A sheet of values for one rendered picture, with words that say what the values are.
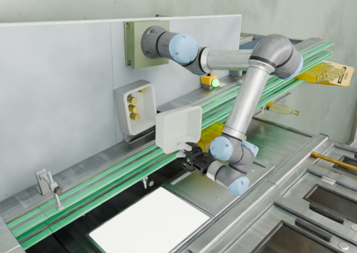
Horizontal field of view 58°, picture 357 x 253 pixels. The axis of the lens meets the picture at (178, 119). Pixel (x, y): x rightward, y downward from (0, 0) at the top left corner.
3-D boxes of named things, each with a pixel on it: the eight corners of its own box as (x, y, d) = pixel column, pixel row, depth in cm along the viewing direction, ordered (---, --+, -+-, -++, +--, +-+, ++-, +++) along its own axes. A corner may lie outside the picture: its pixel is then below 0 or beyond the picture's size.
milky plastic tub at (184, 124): (150, 110, 132) (164, 115, 126) (188, 100, 147) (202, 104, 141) (150, 149, 138) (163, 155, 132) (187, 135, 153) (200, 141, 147)
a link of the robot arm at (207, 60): (179, 41, 148) (295, 34, 112) (198, 54, 159) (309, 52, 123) (172, 65, 147) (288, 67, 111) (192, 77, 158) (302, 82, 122)
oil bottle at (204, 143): (179, 141, 174) (209, 155, 160) (178, 132, 172) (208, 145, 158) (186, 137, 178) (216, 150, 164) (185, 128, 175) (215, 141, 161)
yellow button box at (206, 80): (200, 86, 194) (210, 89, 189) (200, 75, 191) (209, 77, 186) (208, 83, 199) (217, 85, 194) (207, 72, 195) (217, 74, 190)
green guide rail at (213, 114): (173, 132, 168) (184, 136, 163) (173, 130, 168) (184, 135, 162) (323, 51, 273) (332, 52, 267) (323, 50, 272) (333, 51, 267)
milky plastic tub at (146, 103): (120, 132, 160) (130, 137, 155) (112, 90, 150) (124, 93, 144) (147, 119, 171) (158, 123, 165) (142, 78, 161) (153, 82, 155)
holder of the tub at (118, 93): (121, 140, 163) (131, 145, 158) (112, 90, 151) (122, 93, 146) (147, 127, 173) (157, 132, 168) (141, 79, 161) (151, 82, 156)
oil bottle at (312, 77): (291, 77, 246) (328, 85, 228) (291, 70, 244) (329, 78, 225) (295, 76, 250) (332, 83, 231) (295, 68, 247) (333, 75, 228)
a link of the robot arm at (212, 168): (228, 161, 125) (224, 178, 128) (219, 156, 128) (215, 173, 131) (215, 169, 120) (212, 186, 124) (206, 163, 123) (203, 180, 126)
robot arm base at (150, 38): (142, 23, 143) (156, 25, 136) (168, 26, 153) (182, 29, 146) (138, 57, 147) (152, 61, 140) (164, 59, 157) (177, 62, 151)
